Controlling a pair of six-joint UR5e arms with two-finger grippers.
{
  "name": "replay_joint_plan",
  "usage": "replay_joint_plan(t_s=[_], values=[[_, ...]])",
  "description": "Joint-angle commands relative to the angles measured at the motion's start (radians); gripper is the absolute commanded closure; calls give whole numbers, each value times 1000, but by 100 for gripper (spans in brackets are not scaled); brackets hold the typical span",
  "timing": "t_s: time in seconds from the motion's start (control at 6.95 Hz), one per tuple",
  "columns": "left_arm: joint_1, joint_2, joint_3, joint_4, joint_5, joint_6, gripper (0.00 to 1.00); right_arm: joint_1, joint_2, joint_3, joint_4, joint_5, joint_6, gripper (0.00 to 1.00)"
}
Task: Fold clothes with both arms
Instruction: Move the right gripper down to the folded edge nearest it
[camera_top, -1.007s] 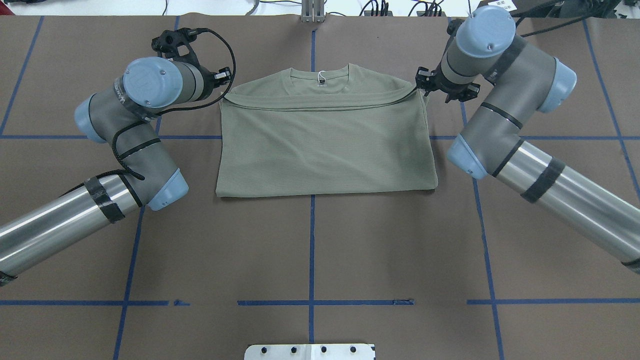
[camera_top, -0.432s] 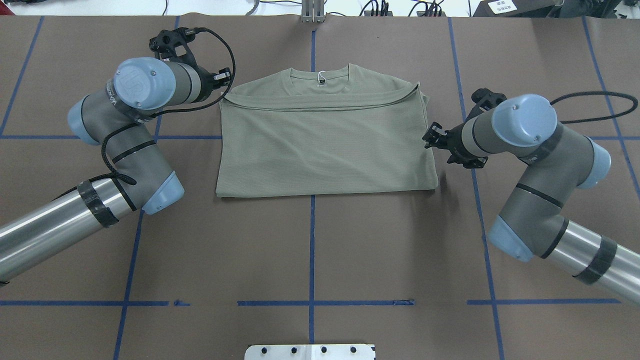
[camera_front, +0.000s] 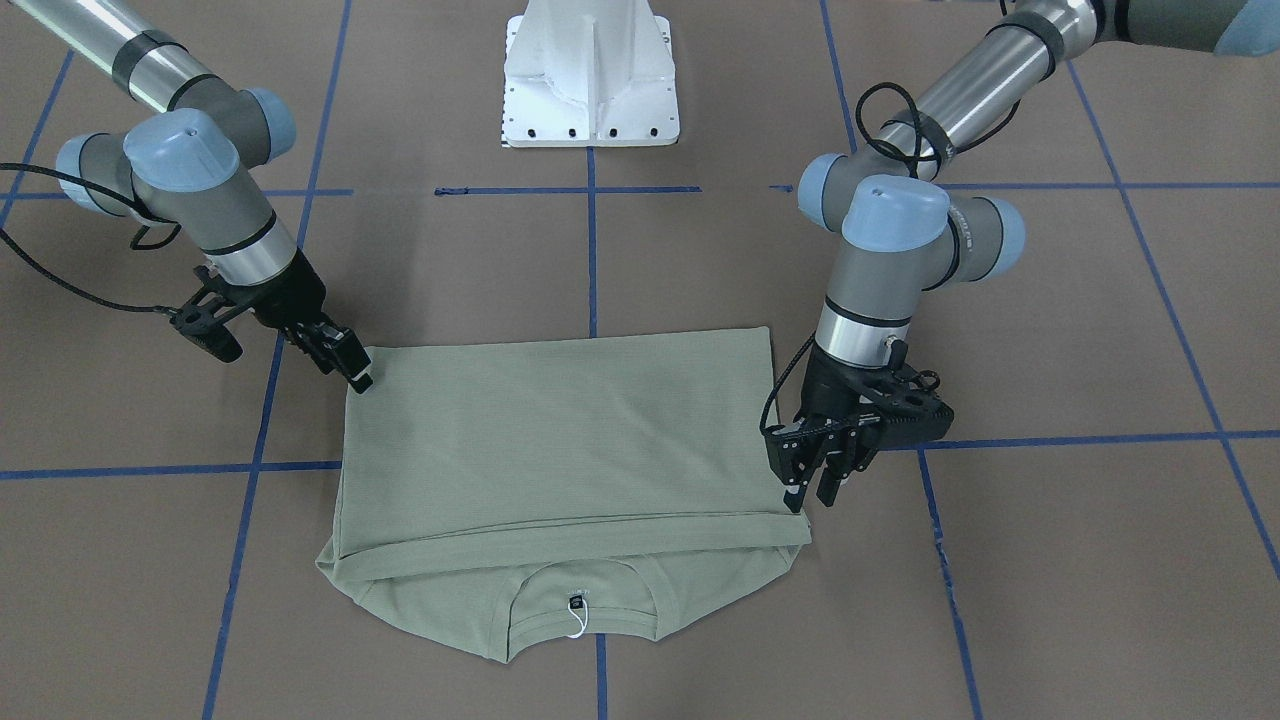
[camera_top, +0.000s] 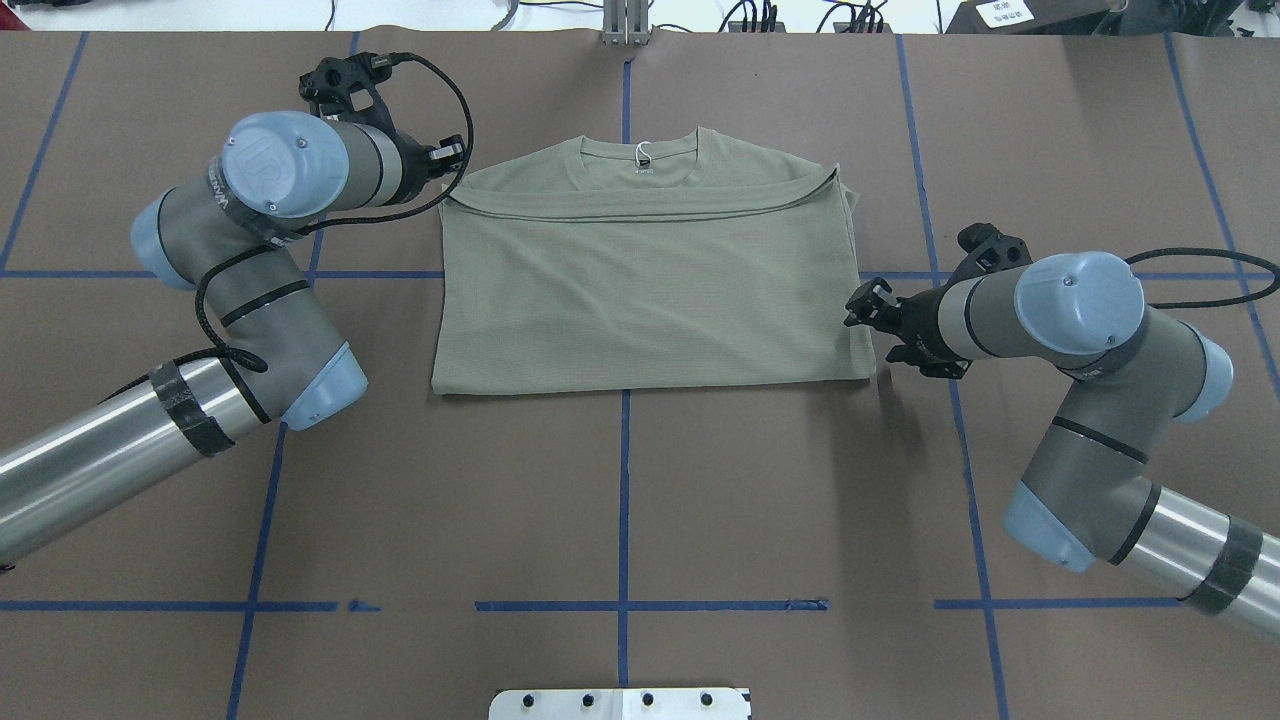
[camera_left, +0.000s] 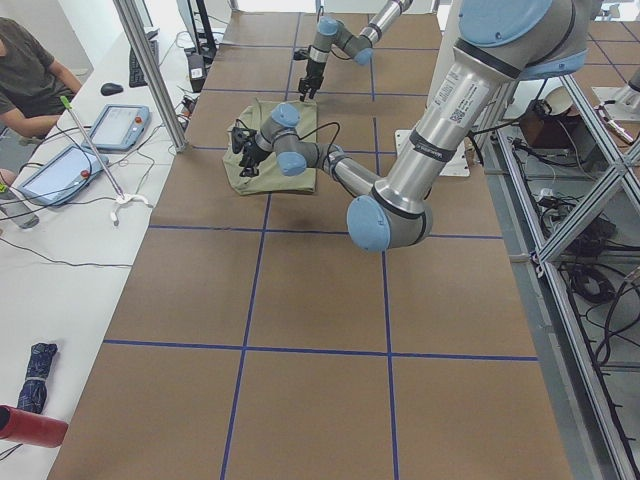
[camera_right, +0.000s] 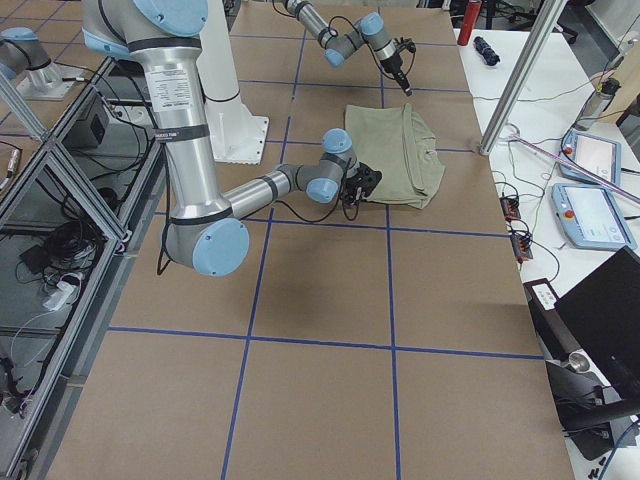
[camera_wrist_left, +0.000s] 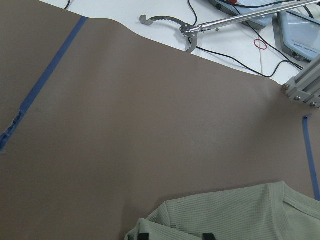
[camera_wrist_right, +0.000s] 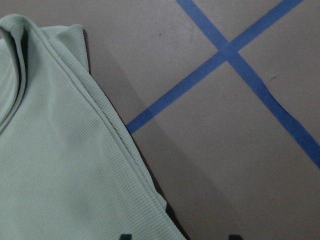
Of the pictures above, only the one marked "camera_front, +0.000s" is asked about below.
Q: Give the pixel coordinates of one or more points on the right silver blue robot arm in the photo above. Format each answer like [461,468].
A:
[188,168]

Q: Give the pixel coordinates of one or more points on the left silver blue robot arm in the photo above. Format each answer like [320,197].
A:
[902,234]

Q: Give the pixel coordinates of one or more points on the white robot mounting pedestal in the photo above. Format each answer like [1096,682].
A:
[589,74]

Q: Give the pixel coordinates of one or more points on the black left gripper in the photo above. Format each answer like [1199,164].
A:
[822,390]

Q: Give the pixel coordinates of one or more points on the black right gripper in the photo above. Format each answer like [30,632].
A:
[292,299]

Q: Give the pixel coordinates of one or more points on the olive green long-sleeve shirt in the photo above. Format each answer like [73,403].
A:
[493,497]

